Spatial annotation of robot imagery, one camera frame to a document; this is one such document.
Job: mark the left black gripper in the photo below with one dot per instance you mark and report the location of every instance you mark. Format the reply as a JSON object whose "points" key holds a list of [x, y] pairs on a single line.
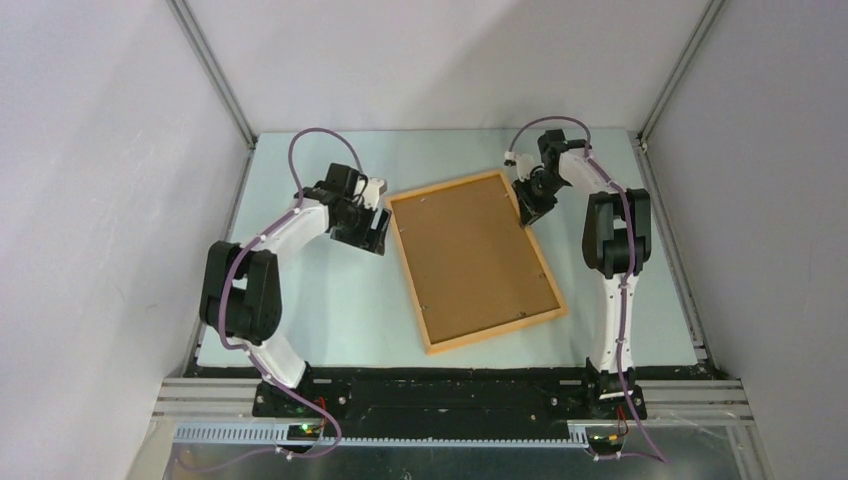
{"points": [[368, 239]]}

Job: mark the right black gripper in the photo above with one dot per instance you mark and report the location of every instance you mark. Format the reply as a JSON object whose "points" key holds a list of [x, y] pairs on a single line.
{"points": [[530, 209]]}

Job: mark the brown backing board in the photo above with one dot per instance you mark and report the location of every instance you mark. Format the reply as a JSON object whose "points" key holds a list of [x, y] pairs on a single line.
{"points": [[474, 258]]}

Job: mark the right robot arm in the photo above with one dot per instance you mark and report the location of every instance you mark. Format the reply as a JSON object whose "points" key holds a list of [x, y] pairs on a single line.
{"points": [[616, 243]]}

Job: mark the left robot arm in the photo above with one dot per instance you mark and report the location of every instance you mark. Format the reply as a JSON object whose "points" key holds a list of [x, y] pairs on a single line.
{"points": [[241, 297]]}

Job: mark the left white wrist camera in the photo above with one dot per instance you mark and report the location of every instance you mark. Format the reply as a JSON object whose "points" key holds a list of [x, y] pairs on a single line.
{"points": [[372, 192]]}

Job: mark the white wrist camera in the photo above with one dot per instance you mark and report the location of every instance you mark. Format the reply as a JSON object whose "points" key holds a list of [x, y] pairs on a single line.
{"points": [[524, 164], [372, 192]]}

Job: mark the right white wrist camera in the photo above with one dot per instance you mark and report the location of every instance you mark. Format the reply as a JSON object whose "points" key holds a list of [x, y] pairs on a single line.
{"points": [[524, 164]]}

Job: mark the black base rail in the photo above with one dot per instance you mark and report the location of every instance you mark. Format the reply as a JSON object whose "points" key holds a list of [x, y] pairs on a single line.
{"points": [[406, 404]]}

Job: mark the aluminium frame front rail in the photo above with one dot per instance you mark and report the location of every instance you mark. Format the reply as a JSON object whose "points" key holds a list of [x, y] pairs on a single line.
{"points": [[239, 429]]}

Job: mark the right aluminium corner post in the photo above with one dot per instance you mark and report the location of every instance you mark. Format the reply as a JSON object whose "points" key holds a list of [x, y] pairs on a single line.
{"points": [[681, 66]]}

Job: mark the aluminium corner post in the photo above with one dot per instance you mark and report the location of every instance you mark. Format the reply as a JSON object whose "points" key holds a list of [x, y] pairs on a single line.
{"points": [[209, 63], [681, 66]]}

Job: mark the left aluminium corner post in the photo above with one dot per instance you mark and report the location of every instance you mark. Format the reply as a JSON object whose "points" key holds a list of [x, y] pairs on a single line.
{"points": [[209, 63]]}

